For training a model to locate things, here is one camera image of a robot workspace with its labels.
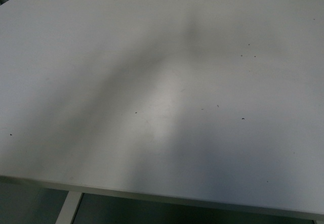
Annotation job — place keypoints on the white table leg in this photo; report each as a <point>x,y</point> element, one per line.
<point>70,207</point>

